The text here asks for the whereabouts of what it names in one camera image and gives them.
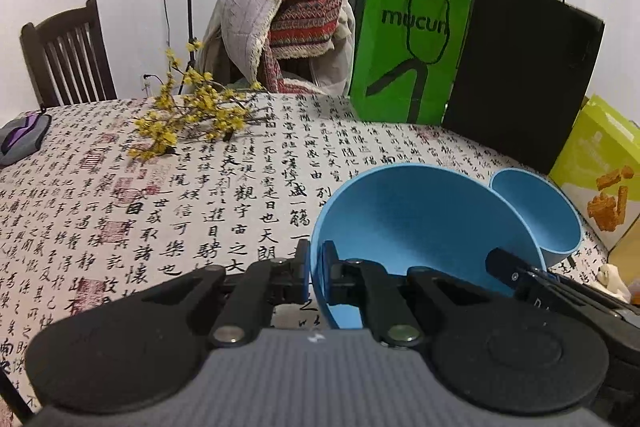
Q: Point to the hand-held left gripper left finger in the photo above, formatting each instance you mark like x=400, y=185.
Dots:
x=304, y=274

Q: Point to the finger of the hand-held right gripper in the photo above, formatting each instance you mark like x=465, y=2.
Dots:
x=507, y=272
x=555, y=277

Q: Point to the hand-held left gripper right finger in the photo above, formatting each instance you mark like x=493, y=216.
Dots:
x=327, y=274

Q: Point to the blue bowl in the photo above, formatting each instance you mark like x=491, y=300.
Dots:
x=425, y=217
x=540, y=207

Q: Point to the green snack box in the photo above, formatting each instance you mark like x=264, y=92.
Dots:
x=590, y=157

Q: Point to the calligraphy print tablecloth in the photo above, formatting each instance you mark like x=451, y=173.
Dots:
x=150, y=217

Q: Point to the black paper bag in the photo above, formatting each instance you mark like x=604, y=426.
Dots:
x=525, y=82

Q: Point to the yellow flower branch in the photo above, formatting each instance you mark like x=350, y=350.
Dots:
x=200, y=107

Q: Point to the beige coat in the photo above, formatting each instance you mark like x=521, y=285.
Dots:
x=342, y=57

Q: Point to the green paper bag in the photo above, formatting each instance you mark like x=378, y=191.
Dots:
x=390, y=57

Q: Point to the red patterned blanket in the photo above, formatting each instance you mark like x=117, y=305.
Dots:
x=305, y=7

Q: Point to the grey and purple cloth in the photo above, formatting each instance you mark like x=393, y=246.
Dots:
x=22, y=137

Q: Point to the dark wooden chair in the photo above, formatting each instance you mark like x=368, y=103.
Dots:
x=70, y=52

